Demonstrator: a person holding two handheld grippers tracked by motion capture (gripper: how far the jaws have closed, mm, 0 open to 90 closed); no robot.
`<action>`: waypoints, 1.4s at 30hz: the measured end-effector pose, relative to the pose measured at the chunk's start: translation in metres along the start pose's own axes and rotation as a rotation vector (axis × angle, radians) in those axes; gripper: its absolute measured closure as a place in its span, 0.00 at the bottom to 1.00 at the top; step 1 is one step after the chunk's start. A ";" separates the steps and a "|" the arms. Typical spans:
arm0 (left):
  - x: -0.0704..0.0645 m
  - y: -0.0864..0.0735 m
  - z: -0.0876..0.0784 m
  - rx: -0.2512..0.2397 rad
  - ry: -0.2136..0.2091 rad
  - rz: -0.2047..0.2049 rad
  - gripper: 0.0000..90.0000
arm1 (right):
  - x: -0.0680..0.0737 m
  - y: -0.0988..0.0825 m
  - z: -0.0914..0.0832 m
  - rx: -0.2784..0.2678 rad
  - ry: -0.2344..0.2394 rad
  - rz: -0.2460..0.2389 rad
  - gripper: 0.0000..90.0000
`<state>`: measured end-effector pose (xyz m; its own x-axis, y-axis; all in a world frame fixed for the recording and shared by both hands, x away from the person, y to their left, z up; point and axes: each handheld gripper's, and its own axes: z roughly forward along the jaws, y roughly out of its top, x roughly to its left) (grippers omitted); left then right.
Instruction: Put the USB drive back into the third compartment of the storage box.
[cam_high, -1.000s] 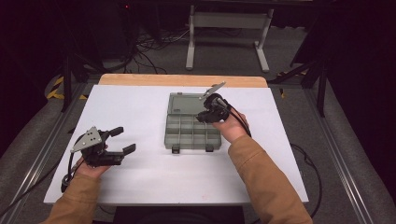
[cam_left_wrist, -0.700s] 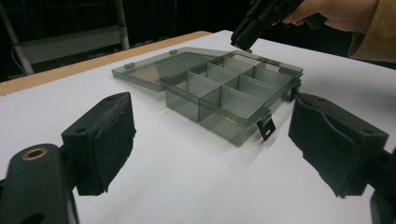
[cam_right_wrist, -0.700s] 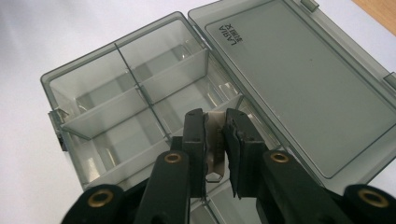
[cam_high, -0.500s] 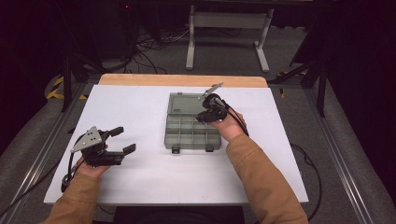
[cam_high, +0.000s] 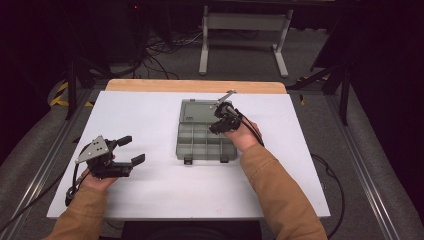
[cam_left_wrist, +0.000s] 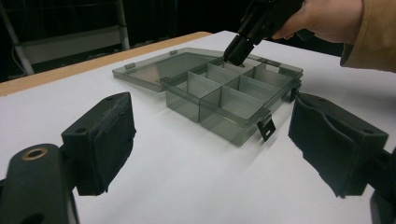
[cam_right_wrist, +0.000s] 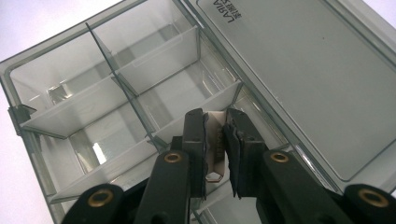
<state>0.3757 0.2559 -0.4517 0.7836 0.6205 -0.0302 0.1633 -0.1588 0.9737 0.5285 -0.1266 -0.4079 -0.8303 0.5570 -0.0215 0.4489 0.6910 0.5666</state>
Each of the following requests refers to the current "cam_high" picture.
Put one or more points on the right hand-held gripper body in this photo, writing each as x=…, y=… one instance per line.
x=230, y=120

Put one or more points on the person's left hand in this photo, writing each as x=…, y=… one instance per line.
x=98, y=183

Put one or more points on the grey metal stand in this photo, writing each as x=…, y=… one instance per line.
x=245, y=23

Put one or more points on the person's right hand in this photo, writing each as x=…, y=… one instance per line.
x=243, y=136

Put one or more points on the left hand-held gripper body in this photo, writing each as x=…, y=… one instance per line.
x=95, y=150

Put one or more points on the yellow black floor tape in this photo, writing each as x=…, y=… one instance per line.
x=60, y=96

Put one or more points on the aluminium floor rail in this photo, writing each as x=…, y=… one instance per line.
x=43, y=166
x=360, y=166

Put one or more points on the wooden table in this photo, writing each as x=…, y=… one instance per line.
x=166, y=86

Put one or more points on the white table board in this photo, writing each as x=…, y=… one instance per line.
x=150, y=186

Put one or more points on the grey plastic compartment box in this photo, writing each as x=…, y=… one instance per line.
x=196, y=143

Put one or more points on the black metal stand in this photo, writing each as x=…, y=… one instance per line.
x=71, y=86
x=343, y=86

